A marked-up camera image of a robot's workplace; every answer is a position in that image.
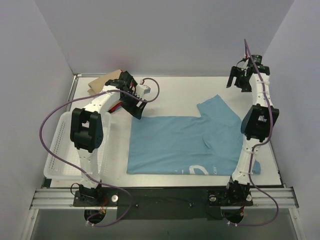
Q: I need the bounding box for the light blue t shirt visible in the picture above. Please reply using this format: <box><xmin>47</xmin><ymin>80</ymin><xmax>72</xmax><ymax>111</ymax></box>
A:
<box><xmin>126</xmin><ymin>94</ymin><xmax>262</xmax><ymax>176</ymax></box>

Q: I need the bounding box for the white perforated plastic basket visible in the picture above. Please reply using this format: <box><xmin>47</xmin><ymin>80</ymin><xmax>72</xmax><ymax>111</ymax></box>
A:
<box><xmin>43</xmin><ymin>111</ymin><xmax>112</xmax><ymax>181</ymax></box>

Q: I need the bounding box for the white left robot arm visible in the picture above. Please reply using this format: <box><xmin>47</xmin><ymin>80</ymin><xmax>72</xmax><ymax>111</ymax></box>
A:
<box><xmin>70</xmin><ymin>71</ymin><xmax>151</xmax><ymax>206</ymax></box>

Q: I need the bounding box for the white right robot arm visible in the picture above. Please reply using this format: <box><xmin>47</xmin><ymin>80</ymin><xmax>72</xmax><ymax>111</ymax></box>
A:
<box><xmin>223</xmin><ymin>54</ymin><xmax>280</xmax><ymax>205</ymax></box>

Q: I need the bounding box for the red folded t shirt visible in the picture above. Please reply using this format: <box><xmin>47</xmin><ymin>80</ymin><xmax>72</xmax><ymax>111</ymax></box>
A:
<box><xmin>108</xmin><ymin>102</ymin><xmax>122</xmax><ymax>113</ymax></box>

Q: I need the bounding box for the beige folded t shirt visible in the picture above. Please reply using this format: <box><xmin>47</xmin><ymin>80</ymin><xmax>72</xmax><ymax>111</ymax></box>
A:
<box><xmin>87</xmin><ymin>69</ymin><xmax>123</xmax><ymax>96</ymax></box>

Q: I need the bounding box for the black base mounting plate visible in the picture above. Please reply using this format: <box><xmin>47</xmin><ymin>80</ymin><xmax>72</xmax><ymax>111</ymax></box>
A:
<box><xmin>73</xmin><ymin>187</ymin><xmax>253</xmax><ymax>223</ymax></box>

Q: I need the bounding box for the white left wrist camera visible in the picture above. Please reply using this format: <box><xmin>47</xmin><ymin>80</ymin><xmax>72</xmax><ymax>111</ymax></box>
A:
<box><xmin>134</xmin><ymin>79</ymin><xmax>151</xmax><ymax>98</ymax></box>

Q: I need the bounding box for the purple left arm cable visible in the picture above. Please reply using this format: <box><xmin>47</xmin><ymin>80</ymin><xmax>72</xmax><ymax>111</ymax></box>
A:
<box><xmin>39</xmin><ymin>77</ymin><xmax>161</xmax><ymax>228</ymax></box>

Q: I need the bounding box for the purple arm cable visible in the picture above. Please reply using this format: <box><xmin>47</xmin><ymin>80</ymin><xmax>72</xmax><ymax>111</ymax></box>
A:
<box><xmin>224</xmin><ymin>38</ymin><xmax>280</xmax><ymax>228</ymax></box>
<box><xmin>39</xmin><ymin>77</ymin><xmax>161</xmax><ymax>228</ymax></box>

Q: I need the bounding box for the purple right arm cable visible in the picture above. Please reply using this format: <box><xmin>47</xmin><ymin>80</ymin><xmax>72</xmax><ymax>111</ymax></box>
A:
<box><xmin>224</xmin><ymin>38</ymin><xmax>280</xmax><ymax>228</ymax></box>

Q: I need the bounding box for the aluminium front rail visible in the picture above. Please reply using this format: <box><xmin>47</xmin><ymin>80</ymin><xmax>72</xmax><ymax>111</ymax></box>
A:
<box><xmin>29</xmin><ymin>188</ymin><xmax>86</xmax><ymax>210</ymax></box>

